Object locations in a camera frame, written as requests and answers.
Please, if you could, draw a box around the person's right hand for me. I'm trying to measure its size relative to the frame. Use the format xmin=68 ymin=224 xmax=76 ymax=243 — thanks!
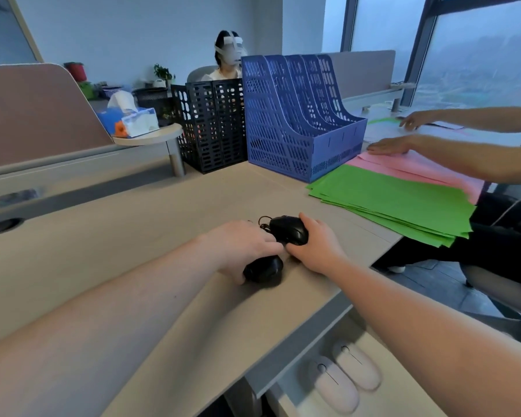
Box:
xmin=285 ymin=213 xmax=349 ymax=277

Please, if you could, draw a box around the red pot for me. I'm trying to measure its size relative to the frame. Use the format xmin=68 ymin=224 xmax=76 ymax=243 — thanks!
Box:
xmin=63 ymin=61 xmax=88 ymax=82

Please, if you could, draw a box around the black plastic file rack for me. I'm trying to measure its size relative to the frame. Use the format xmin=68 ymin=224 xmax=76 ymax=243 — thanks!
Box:
xmin=170 ymin=78 xmax=249 ymax=174

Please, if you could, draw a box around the person's left hand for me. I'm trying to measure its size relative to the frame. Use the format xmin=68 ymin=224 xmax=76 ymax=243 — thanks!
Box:
xmin=198 ymin=220 xmax=285 ymax=286

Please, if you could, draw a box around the black computer mouse with cable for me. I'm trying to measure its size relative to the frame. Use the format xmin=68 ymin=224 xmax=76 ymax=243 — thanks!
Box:
xmin=258 ymin=215 xmax=310 ymax=246

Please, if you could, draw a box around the grey chair backrest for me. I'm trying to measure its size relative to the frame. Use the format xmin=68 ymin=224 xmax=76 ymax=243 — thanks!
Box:
xmin=187 ymin=65 xmax=219 ymax=83

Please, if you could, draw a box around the grey office chair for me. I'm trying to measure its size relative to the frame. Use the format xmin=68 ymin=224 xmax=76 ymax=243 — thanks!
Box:
xmin=459 ymin=199 xmax=521 ymax=332

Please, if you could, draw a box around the person's left forearm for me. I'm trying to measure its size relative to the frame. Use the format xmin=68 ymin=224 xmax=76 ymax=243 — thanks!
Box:
xmin=0 ymin=236 xmax=226 ymax=417

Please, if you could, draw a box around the blue plastic file rack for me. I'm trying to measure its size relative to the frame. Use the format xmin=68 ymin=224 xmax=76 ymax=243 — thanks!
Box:
xmin=241 ymin=54 xmax=368 ymax=184

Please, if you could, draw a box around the brown desk partition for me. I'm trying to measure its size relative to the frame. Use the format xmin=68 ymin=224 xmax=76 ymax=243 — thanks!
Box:
xmin=0 ymin=63 xmax=115 ymax=171

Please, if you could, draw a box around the person's right forearm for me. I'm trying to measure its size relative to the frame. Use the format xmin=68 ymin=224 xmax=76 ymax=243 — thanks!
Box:
xmin=329 ymin=258 xmax=521 ymax=417

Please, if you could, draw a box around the small green plant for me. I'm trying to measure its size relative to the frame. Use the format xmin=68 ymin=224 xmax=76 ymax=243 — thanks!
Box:
xmin=153 ymin=63 xmax=176 ymax=88

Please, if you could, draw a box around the white shoe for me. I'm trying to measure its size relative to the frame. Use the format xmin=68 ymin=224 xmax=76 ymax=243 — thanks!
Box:
xmin=332 ymin=340 xmax=382 ymax=392
xmin=305 ymin=355 xmax=360 ymax=416

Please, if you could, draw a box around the blue tissue box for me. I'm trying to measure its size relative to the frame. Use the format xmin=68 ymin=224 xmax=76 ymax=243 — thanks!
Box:
xmin=97 ymin=90 xmax=160 ymax=139

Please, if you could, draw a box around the stack of pink paper sheets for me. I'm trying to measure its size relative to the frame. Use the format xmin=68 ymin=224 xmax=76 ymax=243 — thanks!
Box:
xmin=345 ymin=149 xmax=486 ymax=204

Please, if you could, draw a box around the black mesh basket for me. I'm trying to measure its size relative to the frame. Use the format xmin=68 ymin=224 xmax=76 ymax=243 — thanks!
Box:
xmin=133 ymin=87 xmax=171 ymax=111

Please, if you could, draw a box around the stack of green paper sheets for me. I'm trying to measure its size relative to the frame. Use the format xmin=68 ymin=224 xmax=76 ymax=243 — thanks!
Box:
xmin=306 ymin=164 xmax=477 ymax=248

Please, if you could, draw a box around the rounded desk shelf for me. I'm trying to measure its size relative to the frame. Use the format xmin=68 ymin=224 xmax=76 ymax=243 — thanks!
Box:
xmin=112 ymin=123 xmax=186 ymax=178

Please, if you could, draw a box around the grey desk partition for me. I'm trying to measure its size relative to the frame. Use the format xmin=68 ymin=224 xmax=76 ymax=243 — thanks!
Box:
xmin=329 ymin=50 xmax=396 ymax=100

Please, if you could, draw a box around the dark window frame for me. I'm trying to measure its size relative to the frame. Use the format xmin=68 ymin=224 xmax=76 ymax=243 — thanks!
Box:
xmin=340 ymin=0 xmax=521 ymax=107

